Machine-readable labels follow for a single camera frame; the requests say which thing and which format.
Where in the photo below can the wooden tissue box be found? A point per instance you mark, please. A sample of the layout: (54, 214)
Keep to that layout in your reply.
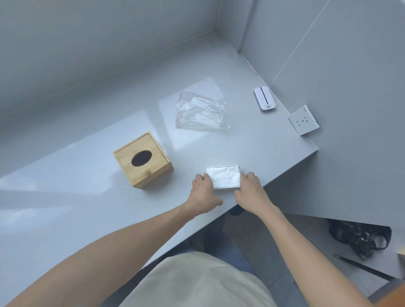
(148, 174)

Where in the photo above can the person's right hand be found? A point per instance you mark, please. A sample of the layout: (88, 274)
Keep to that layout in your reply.
(253, 196)

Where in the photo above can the small white flat device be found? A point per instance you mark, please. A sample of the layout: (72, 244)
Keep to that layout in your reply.
(265, 98)

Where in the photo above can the black plastic bag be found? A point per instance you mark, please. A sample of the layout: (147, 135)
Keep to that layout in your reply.
(357, 237)

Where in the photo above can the person's left forearm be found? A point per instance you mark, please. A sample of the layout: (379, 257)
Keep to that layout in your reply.
(101, 262)

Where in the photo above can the person's left hand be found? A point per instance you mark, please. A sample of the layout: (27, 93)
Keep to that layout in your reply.
(204, 196)

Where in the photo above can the white wall socket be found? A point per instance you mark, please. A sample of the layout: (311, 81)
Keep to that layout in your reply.
(303, 120)

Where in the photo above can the thin black rod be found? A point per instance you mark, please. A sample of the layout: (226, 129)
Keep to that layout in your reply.
(364, 267)

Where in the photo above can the white tissue stack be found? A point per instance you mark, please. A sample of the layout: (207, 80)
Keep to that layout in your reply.
(225, 177)

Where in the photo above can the person's right forearm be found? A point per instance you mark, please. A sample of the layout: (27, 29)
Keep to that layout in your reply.
(303, 259)

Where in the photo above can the clear plastic bag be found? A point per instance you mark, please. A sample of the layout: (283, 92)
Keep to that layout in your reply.
(202, 112)

